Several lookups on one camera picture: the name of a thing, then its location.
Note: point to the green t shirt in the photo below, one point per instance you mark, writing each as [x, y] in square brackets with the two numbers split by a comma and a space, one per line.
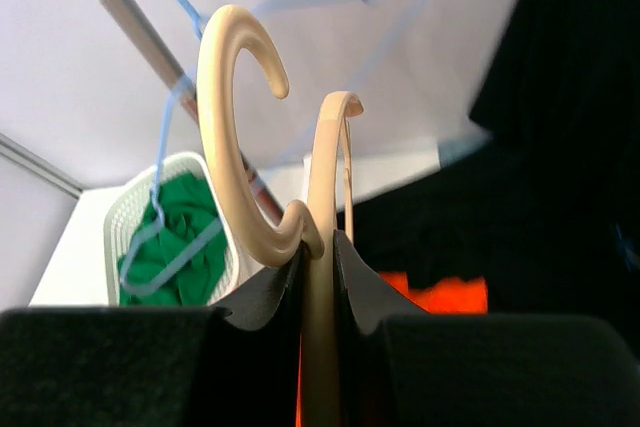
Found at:
[189, 209]

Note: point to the white plastic basket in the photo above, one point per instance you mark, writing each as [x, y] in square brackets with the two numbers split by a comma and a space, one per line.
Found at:
[126, 212]

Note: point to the white metal clothes rack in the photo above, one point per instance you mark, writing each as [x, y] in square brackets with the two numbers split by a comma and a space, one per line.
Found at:
[139, 30]

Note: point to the black t shirt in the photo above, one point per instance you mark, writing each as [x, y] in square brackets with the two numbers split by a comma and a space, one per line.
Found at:
[547, 210]

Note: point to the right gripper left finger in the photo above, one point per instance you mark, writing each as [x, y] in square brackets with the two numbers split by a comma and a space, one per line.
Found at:
[234, 363]

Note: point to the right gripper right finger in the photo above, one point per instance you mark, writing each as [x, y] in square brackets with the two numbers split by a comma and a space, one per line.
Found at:
[402, 366]

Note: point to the orange t shirt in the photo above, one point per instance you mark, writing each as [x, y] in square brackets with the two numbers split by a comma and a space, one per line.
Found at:
[448, 296]

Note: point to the beige wooden hanger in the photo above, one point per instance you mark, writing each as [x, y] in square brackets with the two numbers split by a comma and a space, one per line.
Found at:
[312, 222]

